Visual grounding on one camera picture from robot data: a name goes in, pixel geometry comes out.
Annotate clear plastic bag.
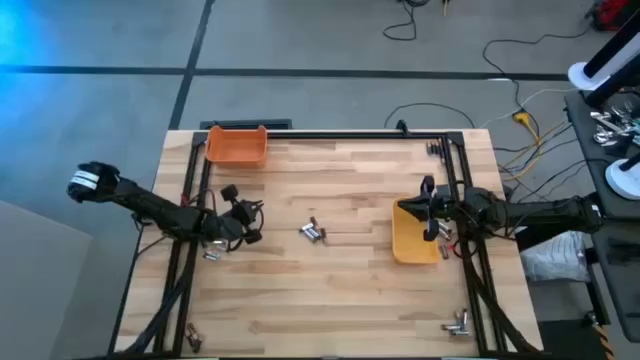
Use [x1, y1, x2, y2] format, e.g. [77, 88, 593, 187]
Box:
[519, 230, 592, 284]

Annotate black lamp pole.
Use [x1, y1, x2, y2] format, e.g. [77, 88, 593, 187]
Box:
[583, 52, 640, 109]

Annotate black floor mat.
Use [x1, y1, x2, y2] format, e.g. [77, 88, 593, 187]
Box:
[537, 319, 601, 360]

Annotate black floor cable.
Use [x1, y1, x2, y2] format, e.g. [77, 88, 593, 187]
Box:
[383, 102, 476, 130]
[382, 0, 431, 42]
[499, 157, 609, 202]
[482, 24, 594, 121]

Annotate red toolbox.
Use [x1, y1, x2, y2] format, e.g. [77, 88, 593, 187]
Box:
[589, 0, 635, 32]

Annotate grey board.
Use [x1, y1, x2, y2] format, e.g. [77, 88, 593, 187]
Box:
[0, 199, 94, 360]

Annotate white floor cable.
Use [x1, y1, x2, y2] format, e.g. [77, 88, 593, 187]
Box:
[479, 87, 579, 129]

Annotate yellow floor cable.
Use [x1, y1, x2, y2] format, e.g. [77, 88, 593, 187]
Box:
[499, 119, 571, 182]

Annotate silver cutlery piece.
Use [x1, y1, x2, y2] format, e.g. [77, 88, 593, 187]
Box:
[589, 110, 621, 127]
[593, 128, 632, 148]

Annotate yellow plastic bin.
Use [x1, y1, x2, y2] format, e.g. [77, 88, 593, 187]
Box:
[391, 196, 442, 265]

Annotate black cable bundle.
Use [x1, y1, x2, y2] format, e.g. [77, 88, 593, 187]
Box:
[467, 272, 540, 356]
[121, 269, 194, 355]

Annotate yellow black hazard tape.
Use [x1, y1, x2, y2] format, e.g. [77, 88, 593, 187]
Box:
[588, 310, 617, 360]

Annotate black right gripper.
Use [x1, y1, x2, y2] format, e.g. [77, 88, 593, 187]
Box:
[398, 174, 457, 243]

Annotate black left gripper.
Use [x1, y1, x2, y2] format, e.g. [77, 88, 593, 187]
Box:
[215, 183, 264, 245]

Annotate black diagonal support pole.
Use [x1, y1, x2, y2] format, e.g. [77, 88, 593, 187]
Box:
[514, 227, 551, 252]

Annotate orange plastic bin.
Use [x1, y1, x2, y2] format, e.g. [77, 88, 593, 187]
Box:
[204, 124, 269, 169]

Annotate black side table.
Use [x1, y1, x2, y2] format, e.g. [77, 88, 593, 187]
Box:
[564, 74, 640, 344]

